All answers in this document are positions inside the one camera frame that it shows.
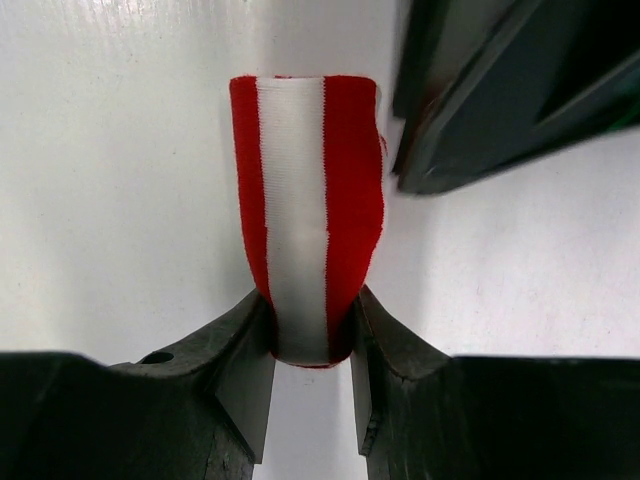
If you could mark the red white striped sock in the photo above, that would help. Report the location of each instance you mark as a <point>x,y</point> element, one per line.
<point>309,160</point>

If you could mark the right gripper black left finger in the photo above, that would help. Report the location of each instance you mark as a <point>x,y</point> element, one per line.
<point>195,409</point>

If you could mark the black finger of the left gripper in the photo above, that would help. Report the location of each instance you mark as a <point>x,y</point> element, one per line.
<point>485,86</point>

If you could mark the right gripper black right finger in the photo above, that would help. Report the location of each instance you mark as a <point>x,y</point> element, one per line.
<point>421,414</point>

